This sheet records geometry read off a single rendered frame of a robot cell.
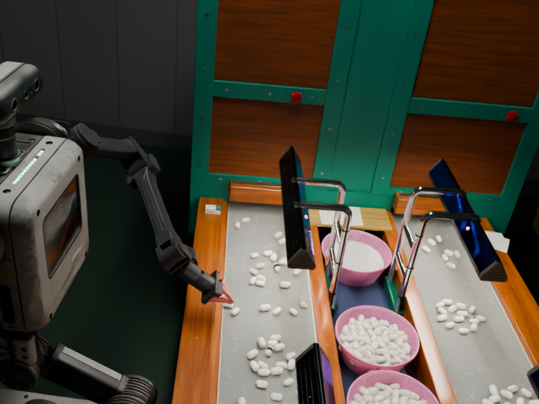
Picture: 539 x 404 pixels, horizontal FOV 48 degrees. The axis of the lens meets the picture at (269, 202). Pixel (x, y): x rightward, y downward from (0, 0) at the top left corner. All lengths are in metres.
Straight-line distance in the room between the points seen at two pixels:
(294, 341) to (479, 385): 0.57
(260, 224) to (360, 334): 0.67
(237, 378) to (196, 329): 0.21
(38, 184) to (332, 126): 1.36
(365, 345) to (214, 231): 0.72
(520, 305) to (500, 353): 0.26
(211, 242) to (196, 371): 0.62
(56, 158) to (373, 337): 1.14
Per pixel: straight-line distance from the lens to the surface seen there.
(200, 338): 1.89
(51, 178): 1.32
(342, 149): 2.43
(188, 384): 1.77
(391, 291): 2.26
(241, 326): 1.97
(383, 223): 2.49
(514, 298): 2.34
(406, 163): 2.52
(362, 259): 2.34
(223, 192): 2.50
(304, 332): 1.98
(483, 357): 2.09
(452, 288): 2.32
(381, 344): 2.00
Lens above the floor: 2.11
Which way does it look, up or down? 32 degrees down
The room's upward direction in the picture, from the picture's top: 7 degrees clockwise
